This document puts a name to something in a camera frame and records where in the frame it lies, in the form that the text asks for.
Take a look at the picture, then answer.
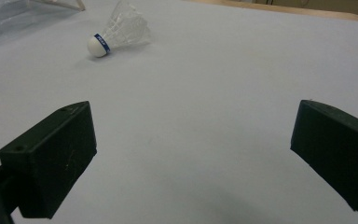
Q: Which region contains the white shuttlecock with blue band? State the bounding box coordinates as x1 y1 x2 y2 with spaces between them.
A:
87 0 153 58

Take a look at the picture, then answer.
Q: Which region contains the clear plastic bag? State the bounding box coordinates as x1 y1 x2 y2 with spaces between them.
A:
0 0 82 49

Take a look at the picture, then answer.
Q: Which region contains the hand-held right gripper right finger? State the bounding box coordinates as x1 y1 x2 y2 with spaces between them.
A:
290 99 358 215

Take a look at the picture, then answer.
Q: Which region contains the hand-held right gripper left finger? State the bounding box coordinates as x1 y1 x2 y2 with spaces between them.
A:
0 100 98 219

